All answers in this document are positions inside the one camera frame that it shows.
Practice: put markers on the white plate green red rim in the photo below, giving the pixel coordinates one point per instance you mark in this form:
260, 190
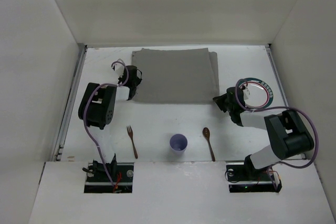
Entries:
261, 94

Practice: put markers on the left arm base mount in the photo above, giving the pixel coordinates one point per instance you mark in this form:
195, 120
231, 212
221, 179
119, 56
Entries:
119, 180

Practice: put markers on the lilac plastic cup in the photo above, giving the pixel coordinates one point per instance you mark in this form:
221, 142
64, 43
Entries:
178, 144

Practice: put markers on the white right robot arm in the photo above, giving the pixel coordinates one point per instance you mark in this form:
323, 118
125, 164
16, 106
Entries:
290, 131

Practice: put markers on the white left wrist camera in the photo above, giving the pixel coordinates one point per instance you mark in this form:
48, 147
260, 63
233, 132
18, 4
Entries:
118, 69

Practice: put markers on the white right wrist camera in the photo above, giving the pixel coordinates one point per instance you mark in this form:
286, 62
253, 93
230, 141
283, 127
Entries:
246, 92

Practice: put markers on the grey cloth placemat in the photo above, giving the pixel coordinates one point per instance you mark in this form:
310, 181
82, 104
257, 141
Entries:
176, 76

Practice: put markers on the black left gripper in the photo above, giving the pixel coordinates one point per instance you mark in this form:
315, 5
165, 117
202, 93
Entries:
133, 85

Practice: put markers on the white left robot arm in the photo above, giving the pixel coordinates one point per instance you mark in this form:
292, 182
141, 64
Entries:
97, 105

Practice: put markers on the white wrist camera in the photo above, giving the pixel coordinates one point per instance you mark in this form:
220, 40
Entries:
118, 69
246, 92

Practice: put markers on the brown wooden fork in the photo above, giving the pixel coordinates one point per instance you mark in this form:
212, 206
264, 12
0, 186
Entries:
130, 134

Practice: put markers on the brown wooden spoon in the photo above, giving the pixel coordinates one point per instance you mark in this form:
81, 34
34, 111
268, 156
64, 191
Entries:
206, 134

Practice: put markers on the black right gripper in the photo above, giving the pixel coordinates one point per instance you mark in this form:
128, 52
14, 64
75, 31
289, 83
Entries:
223, 100

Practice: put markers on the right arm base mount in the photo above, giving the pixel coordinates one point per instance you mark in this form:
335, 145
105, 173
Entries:
239, 181

